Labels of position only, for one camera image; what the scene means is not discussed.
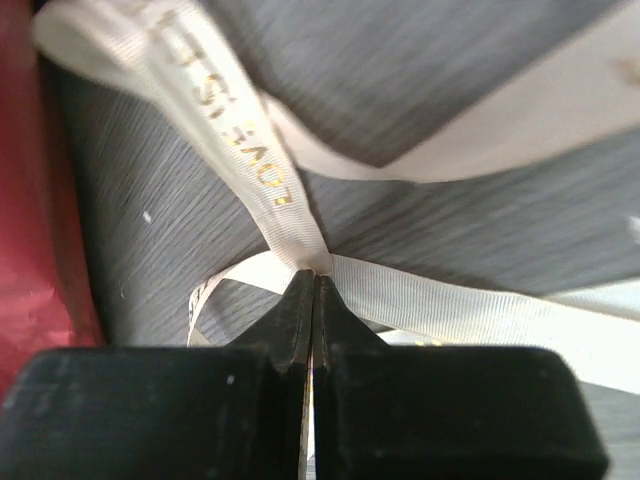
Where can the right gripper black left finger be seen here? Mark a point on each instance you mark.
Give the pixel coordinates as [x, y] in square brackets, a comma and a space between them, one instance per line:
[232, 412]

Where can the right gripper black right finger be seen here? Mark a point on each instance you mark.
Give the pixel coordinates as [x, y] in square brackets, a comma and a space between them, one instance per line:
[473, 412]

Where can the red wrapping paper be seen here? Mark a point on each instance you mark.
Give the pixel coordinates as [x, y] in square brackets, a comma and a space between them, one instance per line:
[46, 299]

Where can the cream printed ribbon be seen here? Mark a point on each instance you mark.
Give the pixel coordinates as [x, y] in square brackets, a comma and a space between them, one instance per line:
[172, 54]

